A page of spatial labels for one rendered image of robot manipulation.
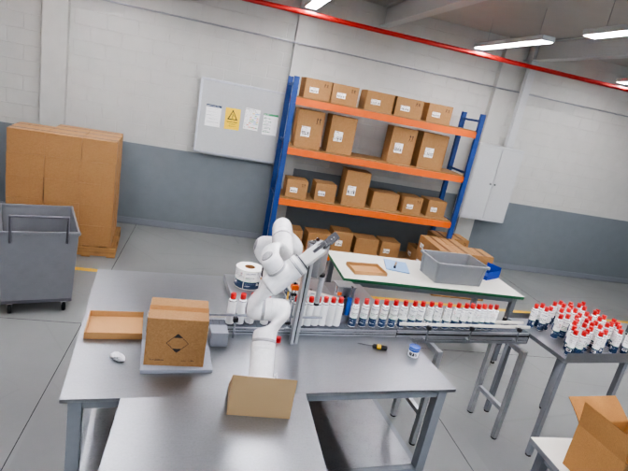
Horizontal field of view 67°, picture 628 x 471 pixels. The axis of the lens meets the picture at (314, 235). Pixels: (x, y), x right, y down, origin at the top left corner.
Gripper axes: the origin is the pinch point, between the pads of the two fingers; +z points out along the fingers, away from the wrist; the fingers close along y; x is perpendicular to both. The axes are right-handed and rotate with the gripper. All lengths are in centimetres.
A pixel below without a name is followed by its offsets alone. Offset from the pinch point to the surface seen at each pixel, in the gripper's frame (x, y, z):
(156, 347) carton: 16, -65, -98
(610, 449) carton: -151, -49, 47
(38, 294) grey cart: 139, -240, -210
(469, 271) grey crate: -83, -289, 119
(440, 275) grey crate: -67, -283, 92
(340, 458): -100, -130, -66
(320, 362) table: -44, -107, -39
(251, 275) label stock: 29, -163, -45
